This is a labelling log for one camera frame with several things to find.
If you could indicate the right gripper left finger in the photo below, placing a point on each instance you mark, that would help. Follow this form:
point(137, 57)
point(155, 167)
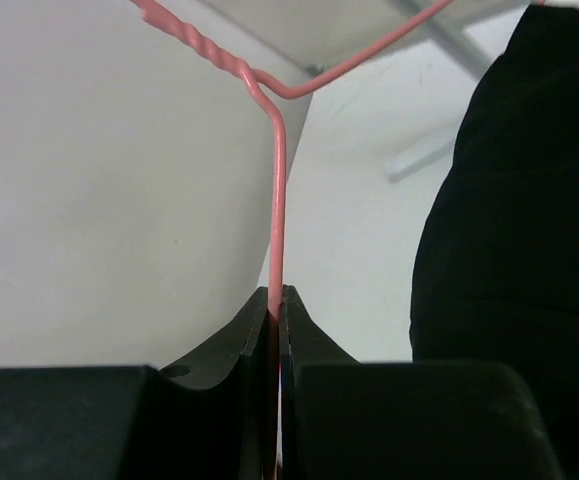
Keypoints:
point(203, 416)

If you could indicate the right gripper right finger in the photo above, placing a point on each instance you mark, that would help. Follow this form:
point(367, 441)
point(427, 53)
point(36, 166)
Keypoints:
point(343, 419)

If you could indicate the black trousers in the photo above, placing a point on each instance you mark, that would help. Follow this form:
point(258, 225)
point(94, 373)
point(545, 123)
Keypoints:
point(496, 275)

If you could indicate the pink wire hanger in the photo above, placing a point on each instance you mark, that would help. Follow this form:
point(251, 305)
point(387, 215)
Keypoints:
point(263, 88)

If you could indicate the white clothes rack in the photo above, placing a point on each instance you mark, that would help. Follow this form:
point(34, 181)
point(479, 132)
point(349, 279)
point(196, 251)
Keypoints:
point(438, 144)

